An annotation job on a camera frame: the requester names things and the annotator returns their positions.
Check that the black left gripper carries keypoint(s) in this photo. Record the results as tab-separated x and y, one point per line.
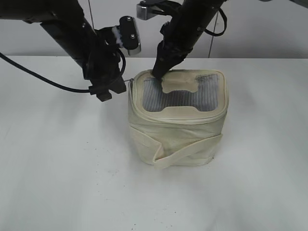
102	65

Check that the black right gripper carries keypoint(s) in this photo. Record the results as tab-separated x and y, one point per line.
168	56

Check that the cream canvas zipper bag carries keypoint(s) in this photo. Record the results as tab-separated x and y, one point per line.
177	121

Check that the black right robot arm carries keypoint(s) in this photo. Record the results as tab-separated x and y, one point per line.
188	22

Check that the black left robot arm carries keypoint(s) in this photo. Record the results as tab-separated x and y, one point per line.
64	21

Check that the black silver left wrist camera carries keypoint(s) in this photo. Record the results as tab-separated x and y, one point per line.
127	35

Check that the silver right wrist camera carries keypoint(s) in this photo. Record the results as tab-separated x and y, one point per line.
148	9

